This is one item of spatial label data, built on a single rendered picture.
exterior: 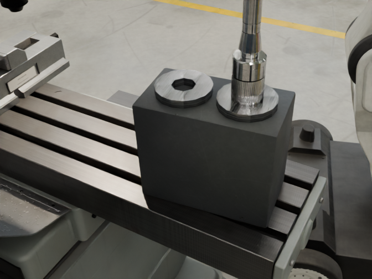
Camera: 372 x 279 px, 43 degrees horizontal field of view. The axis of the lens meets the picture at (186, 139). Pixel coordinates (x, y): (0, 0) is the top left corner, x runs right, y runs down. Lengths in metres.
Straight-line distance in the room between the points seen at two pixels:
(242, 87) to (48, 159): 0.43
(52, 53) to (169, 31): 2.37
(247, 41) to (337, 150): 0.94
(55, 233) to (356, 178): 0.88
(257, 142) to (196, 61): 2.47
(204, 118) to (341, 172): 0.84
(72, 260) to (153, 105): 0.46
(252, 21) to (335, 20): 3.15
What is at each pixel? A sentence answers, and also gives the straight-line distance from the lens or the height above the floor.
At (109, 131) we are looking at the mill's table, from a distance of 0.96.
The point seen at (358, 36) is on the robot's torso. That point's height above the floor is 1.06.
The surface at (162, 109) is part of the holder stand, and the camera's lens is 0.68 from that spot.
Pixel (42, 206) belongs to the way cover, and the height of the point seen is 0.87.
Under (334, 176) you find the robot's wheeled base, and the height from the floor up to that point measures 0.57.
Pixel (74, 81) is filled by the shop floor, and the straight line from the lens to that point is 3.01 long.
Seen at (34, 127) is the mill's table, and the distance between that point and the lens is 1.02.
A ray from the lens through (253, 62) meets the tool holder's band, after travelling 0.63.
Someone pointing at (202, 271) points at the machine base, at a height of 0.20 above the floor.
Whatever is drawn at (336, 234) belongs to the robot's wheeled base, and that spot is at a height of 0.57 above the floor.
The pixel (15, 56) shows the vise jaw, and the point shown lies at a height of 1.04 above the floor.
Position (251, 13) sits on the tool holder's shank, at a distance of 0.61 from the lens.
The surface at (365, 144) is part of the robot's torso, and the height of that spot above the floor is 0.78.
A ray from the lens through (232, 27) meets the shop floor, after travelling 3.54.
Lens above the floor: 1.52
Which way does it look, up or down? 39 degrees down
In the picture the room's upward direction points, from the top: 2 degrees counter-clockwise
